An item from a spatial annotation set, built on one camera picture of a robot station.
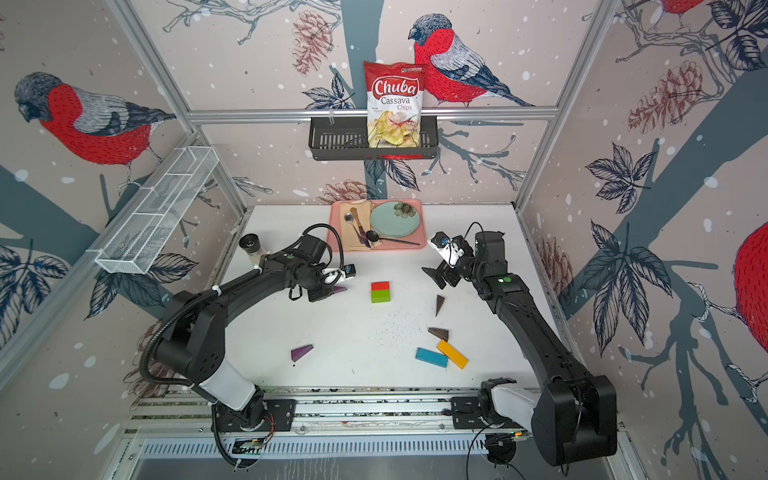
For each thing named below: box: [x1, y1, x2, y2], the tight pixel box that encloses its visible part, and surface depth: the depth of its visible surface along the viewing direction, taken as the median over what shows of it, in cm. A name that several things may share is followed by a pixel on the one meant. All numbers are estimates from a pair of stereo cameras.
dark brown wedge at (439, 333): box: [428, 327, 449, 342], surface depth 88 cm
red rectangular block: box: [371, 282, 390, 291], surface depth 97 cm
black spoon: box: [366, 230, 421, 245], surface depth 112 cm
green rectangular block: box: [371, 290, 391, 303], surface depth 97 cm
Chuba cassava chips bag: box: [364, 61, 426, 148], surface depth 87 cm
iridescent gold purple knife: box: [350, 207, 371, 249], surface depth 116 cm
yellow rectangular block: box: [436, 339, 469, 370], surface depth 85 cm
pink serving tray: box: [327, 199, 427, 252], surface depth 117 cm
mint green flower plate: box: [370, 201, 420, 238], surface depth 119 cm
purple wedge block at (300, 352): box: [291, 344, 314, 362], surface depth 85 cm
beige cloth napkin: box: [339, 200, 372, 252], surface depth 119 cm
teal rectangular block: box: [415, 347, 449, 369], surface depth 84 cm
